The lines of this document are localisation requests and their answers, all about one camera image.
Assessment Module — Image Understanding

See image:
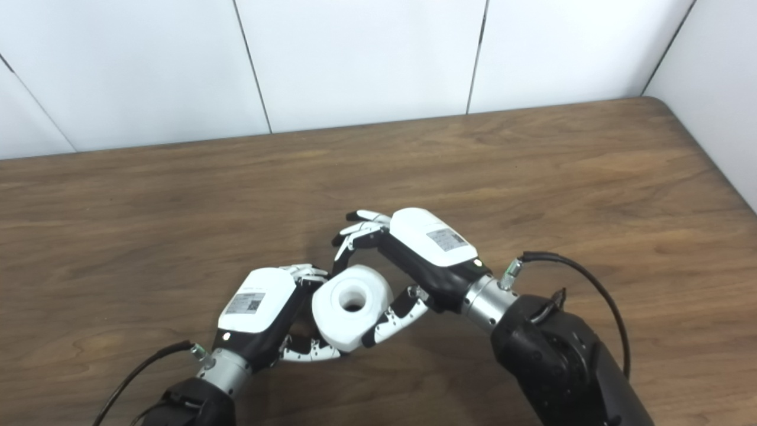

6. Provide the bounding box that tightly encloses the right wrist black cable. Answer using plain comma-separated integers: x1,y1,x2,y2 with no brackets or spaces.
500,251,632,379

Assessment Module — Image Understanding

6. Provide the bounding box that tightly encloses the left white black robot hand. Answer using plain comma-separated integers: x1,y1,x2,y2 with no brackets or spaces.
214,263,342,373

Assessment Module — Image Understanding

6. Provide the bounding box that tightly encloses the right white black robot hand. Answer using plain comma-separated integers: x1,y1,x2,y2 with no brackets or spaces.
331,207,493,348

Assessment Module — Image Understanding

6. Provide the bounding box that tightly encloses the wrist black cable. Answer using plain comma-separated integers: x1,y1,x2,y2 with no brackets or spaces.
92,340,208,426
500,251,632,379

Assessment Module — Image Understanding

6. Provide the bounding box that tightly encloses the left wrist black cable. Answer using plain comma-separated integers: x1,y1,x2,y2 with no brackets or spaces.
92,340,208,426

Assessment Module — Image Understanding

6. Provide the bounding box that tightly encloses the round white plastic piece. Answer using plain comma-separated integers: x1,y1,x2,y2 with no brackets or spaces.
312,264,394,353

